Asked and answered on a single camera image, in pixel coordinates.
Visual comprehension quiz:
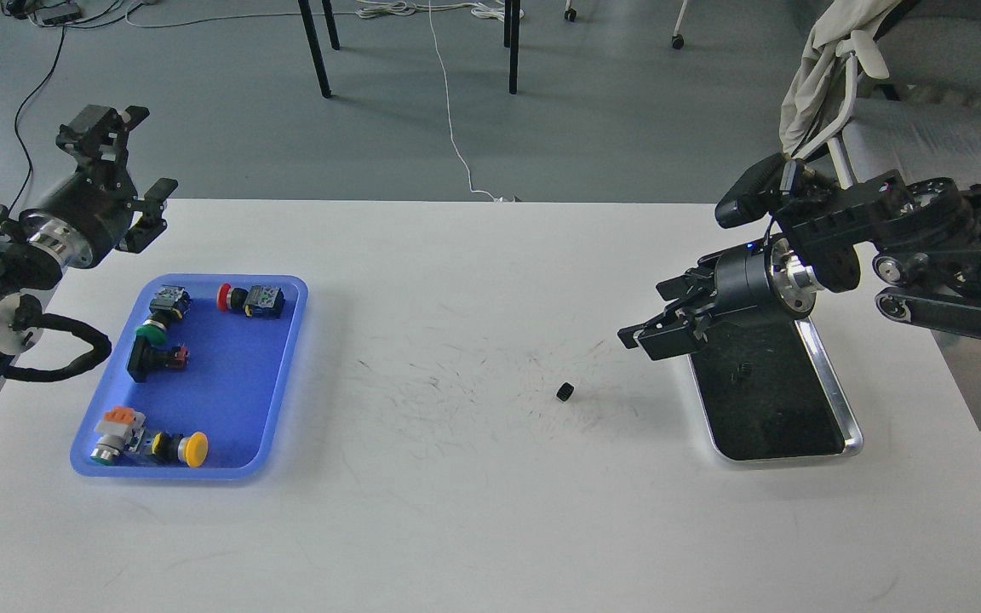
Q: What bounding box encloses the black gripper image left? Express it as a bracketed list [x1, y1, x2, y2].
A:
[20, 105, 179, 269]

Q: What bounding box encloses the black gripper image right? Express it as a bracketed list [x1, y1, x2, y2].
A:
[617, 242, 823, 361]

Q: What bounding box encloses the silver metal tray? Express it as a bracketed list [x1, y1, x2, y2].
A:
[690, 318, 864, 466]

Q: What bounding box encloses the blue plastic tray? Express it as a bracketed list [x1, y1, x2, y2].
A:
[69, 272, 310, 481]

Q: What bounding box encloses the black table leg left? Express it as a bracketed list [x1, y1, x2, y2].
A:
[296, 0, 341, 100]

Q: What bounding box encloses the black table leg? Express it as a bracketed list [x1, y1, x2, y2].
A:
[296, 0, 341, 100]
[503, 0, 522, 95]

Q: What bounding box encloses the beige cloth on chair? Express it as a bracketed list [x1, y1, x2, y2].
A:
[778, 1, 899, 157]

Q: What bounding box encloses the black table leg right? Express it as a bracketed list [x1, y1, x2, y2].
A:
[503, 0, 522, 95]

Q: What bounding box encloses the grey office chair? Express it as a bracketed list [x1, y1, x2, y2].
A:
[791, 1, 981, 189]

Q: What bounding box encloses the green push button switch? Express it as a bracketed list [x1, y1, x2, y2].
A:
[134, 284, 192, 347]

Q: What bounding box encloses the black floor cable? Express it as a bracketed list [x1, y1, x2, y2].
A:
[1, 0, 146, 214]

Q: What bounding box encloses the black red switch block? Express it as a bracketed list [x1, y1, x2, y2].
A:
[125, 336, 188, 383]

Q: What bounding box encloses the red push button switch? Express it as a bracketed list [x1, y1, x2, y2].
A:
[215, 283, 285, 319]

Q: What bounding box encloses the orange grey selector switch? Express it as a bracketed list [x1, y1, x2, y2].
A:
[89, 406, 146, 466]

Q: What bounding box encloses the yellow push button switch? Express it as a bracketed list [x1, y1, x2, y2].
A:
[134, 428, 209, 468]

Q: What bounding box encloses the white floor cable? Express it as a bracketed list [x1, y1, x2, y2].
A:
[357, 0, 525, 203]

